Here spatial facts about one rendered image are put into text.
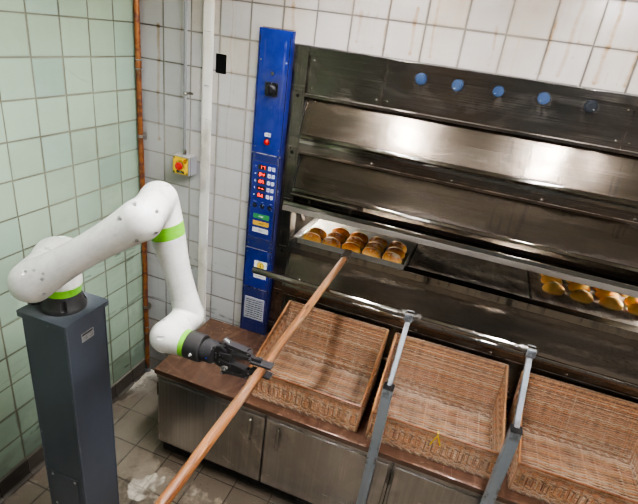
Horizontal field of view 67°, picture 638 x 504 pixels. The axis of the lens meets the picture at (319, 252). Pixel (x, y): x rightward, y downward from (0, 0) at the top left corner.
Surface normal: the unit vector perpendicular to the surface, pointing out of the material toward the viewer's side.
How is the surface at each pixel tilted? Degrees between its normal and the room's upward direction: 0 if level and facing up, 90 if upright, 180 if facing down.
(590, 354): 70
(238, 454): 90
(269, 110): 90
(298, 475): 90
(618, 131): 90
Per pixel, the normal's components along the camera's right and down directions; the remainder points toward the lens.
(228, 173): -0.34, 0.36
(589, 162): -0.29, 0.02
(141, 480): 0.12, -0.90
